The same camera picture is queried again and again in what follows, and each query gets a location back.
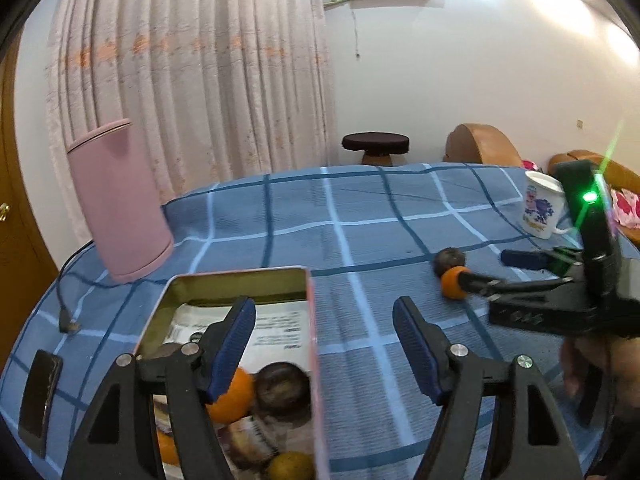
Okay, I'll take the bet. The person's hand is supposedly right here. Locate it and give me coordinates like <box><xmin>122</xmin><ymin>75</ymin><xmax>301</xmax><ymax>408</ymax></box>
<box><xmin>560</xmin><ymin>336</ymin><xmax>639</xmax><ymax>420</ymax></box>

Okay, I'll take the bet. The pink floral curtain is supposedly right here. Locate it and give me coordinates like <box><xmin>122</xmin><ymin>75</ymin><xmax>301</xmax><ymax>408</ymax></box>
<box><xmin>47</xmin><ymin>0</ymin><xmax>336</xmax><ymax>240</ymax></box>

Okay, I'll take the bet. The orange in tin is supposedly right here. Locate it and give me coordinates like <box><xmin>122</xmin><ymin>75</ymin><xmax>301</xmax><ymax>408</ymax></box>
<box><xmin>156</xmin><ymin>430</ymin><xmax>180</xmax><ymax>467</ymax></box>

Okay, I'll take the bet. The large orange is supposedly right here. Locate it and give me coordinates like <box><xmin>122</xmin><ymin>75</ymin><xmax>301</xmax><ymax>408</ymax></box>
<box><xmin>207</xmin><ymin>367</ymin><xmax>255</xmax><ymax>425</ymax></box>

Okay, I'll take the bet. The black smartphone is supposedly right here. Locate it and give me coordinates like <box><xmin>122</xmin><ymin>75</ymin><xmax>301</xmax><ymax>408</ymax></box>
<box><xmin>18</xmin><ymin>350</ymin><xmax>63</xmax><ymax>458</ymax></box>

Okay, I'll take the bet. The pink floral cushion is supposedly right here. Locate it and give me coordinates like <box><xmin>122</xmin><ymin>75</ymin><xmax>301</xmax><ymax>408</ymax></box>
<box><xmin>611</xmin><ymin>188</ymin><xmax>640</xmax><ymax>230</ymax></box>

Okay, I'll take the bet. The small orange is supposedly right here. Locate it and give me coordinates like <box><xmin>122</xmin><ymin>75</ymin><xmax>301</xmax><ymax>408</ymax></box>
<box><xmin>440</xmin><ymin>266</ymin><xmax>469</xmax><ymax>301</ymax></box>

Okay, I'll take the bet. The gold metal tin box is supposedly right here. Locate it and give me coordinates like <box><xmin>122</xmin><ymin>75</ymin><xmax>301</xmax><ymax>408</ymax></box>
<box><xmin>136</xmin><ymin>266</ymin><xmax>330</xmax><ymax>479</ymax></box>

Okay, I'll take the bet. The black power cable plug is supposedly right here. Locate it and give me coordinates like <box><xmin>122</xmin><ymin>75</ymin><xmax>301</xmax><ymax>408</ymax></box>
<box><xmin>55</xmin><ymin>238</ymin><xmax>97</xmax><ymax>336</ymax></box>

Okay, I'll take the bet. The wooden door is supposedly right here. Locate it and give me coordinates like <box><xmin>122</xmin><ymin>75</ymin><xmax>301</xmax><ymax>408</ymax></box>
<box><xmin>0</xmin><ymin>37</ymin><xmax>58</xmax><ymax>365</ymax></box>

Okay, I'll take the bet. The brown leather sofa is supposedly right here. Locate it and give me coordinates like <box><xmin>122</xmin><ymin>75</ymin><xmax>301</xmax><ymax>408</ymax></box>
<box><xmin>547</xmin><ymin>150</ymin><xmax>639</xmax><ymax>247</ymax></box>

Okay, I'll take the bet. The brass door knob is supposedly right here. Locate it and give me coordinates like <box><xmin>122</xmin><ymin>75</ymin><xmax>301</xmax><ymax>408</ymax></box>
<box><xmin>0</xmin><ymin>203</ymin><xmax>10</xmax><ymax>222</ymax></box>

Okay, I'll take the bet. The brown leather armchair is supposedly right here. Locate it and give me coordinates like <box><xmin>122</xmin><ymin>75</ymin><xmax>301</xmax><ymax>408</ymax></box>
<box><xmin>442</xmin><ymin>124</ymin><xmax>523</xmax><ymax>167</ymax></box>

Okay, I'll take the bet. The printed paper in tin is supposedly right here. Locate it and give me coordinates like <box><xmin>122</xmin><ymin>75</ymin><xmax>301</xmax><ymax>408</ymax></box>
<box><xmin>163</xmin><ymin>300</ymin><xmax>311</xmax><ymax>374</ymax></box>

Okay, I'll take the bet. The small yellow-brown fruit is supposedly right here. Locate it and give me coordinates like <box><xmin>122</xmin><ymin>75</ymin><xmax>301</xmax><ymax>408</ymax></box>
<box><xmin>265</xmin><ymin>451</ymin><xmax>316</xmax><ymax>480</ymax></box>

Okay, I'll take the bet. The dark passion fruit in tin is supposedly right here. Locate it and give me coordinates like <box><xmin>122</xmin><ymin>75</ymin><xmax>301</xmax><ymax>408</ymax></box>
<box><xmin>254</xmin><ymin>362</ymin><xmax>311</xmax><ymax>420</ymax></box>

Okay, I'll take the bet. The dark round stool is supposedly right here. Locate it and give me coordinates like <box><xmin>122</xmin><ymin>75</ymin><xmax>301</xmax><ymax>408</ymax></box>
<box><xmin>342</xmin><ymin>131</ymin><xmax>410</xmax><ymax>167</ymax></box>

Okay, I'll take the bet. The blue plaid tablecloth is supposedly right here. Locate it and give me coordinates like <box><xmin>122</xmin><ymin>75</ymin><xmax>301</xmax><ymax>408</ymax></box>
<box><xmin>1</xmin><ymin>164</ymin><xmax>563</xmax><ymax>479</ymax></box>

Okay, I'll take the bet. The white printed enamel mug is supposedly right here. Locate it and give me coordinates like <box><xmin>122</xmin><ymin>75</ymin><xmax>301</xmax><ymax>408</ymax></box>
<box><xmin>520</xmin><ymin>170</ymin><xmax>572</xmax><ymax>240</ymax></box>

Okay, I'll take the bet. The dark brown passion fruit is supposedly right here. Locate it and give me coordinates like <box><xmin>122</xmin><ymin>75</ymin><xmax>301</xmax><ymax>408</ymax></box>
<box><xmin>433</xmin><ymin>247</ymin><xmax>466</xmax><ymax>278</ymax></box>

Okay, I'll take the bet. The pink electric kettle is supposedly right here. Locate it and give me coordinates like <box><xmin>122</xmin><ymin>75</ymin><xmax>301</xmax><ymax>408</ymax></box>
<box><xmin>67</xmin><ymin>119</ymin><xmax>174</xmax><ymax>283</ymax></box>

